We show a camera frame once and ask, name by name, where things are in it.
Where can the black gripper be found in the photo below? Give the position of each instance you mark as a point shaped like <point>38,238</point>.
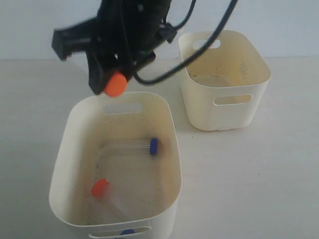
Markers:
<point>121,40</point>

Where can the small cream plastic bin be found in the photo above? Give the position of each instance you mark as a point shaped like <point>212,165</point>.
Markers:
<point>223,88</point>

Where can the large cream plastic bin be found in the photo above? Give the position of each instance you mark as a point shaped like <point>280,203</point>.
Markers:
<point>152,183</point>

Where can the orange-capped clear tube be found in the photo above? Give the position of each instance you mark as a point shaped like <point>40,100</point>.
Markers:
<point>111,201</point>
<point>116,85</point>

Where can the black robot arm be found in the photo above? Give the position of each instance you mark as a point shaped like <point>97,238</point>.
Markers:
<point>120,40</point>

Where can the blue-capped clear tube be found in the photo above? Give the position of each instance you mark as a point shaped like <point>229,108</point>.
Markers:
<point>150,145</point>
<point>127,232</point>

